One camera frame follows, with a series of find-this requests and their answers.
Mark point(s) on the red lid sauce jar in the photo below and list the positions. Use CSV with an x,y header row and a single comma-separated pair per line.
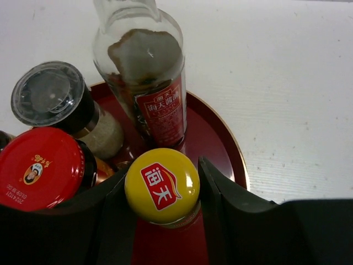
x,y
44,167

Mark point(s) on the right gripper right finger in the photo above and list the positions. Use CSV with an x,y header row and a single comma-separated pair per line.
x,y
243,228

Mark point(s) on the round red tray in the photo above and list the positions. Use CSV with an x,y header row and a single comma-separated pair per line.
x,y
207,135

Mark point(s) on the silver cap spice shaker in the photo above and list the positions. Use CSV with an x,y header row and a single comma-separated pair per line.
x,y
55,94

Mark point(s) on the red chili sauce bottle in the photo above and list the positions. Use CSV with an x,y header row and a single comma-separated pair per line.
x,y
162,187

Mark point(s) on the tall dark soy sauce bottle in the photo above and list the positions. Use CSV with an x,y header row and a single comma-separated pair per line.
x,y
138,50

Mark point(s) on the small yellow label bottle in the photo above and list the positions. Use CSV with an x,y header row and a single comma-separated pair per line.
x,y
5,139

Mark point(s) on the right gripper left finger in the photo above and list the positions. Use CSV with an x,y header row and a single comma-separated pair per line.
x,y
94,227

